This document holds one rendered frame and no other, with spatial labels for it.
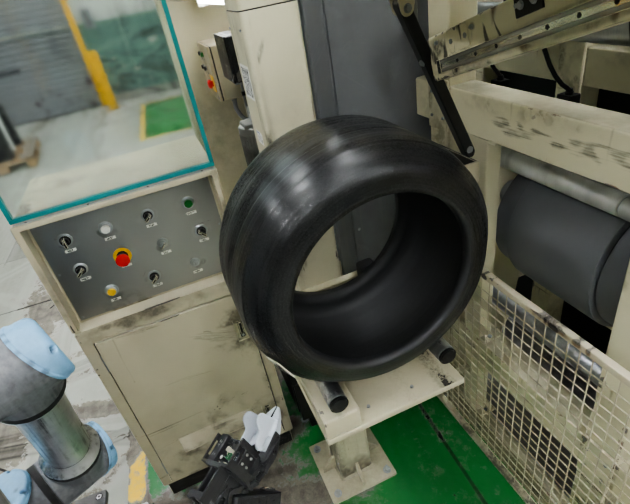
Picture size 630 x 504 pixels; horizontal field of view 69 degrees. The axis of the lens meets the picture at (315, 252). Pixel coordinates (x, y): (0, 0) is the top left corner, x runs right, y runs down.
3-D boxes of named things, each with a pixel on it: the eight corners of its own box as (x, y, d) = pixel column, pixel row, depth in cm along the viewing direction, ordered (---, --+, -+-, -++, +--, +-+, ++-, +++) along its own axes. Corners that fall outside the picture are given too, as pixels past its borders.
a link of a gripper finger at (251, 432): (264, 392, 86) (238, 437, 80) (281, 411, 89) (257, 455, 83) (253, 391, 88) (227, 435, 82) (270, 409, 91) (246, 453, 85)
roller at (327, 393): (296, 307, 128) (296, 320, 130) (280, 310, 127) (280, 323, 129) (350, 396, 100) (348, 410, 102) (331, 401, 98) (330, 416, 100)
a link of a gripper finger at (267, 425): (275, 393, 84) (249, 439, 78) (292, 412, 87) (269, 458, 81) (264, 392, 86) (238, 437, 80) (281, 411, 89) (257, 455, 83)
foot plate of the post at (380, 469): (309, 448, 194) (307, 443, 192) (365, 422, 200) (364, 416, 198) (334, 505, 172) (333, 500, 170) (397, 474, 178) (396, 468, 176)
